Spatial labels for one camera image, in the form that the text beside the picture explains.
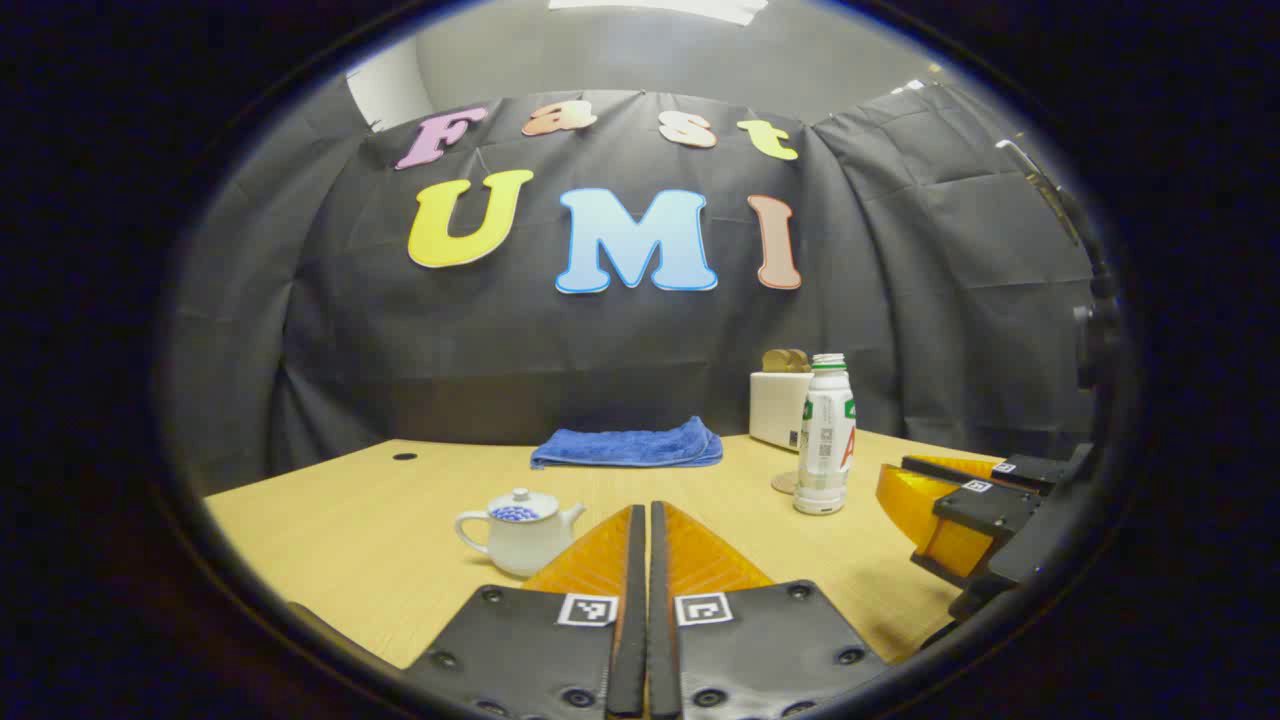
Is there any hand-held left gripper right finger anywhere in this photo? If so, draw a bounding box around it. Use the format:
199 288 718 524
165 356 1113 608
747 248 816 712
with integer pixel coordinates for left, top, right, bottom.
650 500 891 720

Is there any white water bottle green label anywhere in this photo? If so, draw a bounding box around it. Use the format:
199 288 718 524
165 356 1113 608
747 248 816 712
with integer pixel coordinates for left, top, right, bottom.
793 353 857 517

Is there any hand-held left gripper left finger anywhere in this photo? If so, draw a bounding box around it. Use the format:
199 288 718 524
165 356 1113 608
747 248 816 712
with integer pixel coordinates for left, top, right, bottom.
400 503 647 720

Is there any blue folded towel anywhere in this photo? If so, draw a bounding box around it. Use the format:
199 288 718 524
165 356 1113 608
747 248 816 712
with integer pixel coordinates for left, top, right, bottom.
530 416 724 471

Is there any white toaster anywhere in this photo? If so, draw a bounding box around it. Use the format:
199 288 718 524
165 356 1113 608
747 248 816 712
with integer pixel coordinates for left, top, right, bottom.
748 370 813 453

